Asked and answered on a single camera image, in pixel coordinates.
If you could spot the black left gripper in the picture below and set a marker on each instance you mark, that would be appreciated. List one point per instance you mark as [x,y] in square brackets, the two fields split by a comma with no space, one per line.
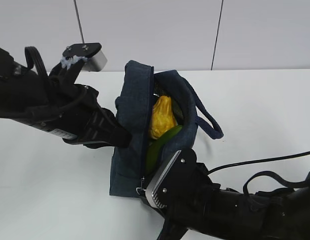
[77,118]

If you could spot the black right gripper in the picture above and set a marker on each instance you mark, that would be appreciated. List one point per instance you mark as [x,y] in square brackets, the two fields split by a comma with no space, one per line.
[185,211]

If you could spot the dark navy fabric lunch bag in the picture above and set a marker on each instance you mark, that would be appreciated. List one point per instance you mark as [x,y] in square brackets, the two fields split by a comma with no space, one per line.
[134,110]

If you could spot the green cucumber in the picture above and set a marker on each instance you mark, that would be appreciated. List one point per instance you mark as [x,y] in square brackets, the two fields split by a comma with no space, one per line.
[154,149]

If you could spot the yellow pear-shaped gourd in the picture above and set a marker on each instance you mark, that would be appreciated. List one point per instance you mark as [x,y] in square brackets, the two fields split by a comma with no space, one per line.
[162,117]

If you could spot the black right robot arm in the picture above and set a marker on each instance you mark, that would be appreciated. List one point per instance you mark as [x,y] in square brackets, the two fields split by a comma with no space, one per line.
[280,214]

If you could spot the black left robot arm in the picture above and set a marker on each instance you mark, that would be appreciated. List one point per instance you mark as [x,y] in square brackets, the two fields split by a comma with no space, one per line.
[29,85]

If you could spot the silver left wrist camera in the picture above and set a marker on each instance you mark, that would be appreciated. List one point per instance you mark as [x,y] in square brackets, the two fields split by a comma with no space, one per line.
[91,54]

